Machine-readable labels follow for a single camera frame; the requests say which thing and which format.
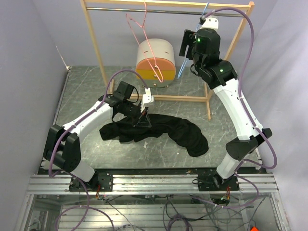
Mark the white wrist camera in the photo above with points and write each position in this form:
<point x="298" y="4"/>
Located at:
<point x="210" y="22"/>
<point x="147" y="99"/>

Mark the aluminium base frame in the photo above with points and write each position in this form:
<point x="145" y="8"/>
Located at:
<point x="162" y="181"/>

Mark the wooden clothes rack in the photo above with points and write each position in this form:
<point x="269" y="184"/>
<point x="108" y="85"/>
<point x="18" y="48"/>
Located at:
<point x="248" y="8"/>

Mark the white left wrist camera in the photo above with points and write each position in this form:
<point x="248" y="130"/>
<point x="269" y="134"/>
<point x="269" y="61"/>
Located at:
<point x="147" y="99"/>

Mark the black t shirt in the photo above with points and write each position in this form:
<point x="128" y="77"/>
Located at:
<point x="183" y="132"/>

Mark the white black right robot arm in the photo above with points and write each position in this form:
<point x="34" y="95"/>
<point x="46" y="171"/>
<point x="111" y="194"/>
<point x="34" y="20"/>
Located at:
<point x="222" y="79"/>

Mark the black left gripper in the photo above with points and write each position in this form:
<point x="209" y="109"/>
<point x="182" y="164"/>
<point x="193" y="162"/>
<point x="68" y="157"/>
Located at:
<point x="144" y="121"/>

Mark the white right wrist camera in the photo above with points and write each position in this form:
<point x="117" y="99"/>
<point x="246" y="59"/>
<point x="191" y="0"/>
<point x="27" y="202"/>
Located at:
<point x="210" y="22"/>

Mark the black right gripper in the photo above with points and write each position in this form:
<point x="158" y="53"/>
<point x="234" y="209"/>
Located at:
<point x="189" y="39"/>

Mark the small three-drawer cabinet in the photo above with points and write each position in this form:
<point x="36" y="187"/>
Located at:
<point x="156" y="63"/>

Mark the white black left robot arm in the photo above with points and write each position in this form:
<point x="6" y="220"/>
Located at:
<point x="62" y="148"/>

